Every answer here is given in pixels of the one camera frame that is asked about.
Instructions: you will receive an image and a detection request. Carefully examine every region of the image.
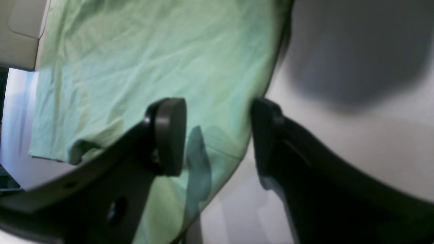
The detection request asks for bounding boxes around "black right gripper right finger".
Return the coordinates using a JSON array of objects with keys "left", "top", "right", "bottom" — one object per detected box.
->
[{"left": 251, "top": 98, "right": 434, "bottom": 244}]

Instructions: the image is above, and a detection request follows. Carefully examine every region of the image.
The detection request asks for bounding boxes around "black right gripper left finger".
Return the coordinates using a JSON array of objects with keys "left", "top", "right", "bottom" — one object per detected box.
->
[{"left": 1, "top": 98, "right": 186, "bottom": 244}]

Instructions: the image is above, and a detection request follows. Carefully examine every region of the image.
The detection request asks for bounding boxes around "green T-shirt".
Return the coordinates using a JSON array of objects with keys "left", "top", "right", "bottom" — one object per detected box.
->
[{"left": 28, "top": 0, "right": 292, "bottom": 244}]

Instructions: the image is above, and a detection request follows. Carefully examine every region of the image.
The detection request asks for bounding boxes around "beige chair back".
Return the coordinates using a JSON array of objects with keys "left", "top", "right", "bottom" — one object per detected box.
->
[{"left": 0, "top": 0, "right": 51, "bottom": 71}]

